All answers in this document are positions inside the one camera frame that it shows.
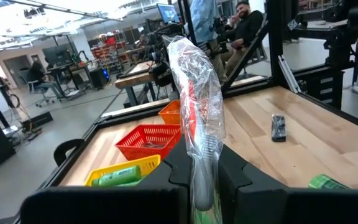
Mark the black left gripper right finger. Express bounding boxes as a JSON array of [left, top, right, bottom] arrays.
[[218, 145, 358, 224]]

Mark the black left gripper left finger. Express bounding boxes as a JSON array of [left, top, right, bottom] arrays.
[[20, 138, 194, 224]]

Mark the red white bagged toothbrush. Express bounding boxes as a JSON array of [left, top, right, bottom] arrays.
[[162, 34, 226, 224]]

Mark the wooden workbench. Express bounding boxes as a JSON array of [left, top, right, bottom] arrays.
[[114, 60, 173, 108]]

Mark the orange plastic basket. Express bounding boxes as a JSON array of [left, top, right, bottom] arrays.
[[158, 99, 182, 126]]

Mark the yellow plastic basket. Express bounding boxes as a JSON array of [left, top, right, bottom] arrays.
[[84, 154, 162, 187]]

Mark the red plastic basket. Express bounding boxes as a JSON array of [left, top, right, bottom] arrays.
[[115, 124, 182, 161]]

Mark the storage shelf with red bins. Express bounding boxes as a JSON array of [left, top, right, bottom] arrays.
[[88, 34, 127, 72]]

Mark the monitor with blue screen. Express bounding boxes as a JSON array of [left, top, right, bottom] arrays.
[[156, 2, 181, 25]]

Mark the black computer tower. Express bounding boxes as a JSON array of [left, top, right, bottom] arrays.
[[90, 67, 111, 90]]

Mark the black chair back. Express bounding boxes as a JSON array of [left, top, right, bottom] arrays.
[[53, 138, 85, 167]]

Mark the black monitor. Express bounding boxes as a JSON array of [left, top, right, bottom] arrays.
[[42, 43, 74, 66]]

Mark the black floor bar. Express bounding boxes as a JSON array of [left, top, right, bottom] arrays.
[[20, 111, 54, 133]]

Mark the grey office chair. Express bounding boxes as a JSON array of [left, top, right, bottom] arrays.
[[20, 70, 55, 108]]

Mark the black drawer cabinet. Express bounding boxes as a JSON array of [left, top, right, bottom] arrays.
[[306, 70, 344, 110]]

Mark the silver aluminium strut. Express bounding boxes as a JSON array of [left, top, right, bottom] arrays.
[[277, 55, 301, 94]]

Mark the black table frame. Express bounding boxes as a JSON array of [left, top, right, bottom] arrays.
[[14, 0, 358, 224]]

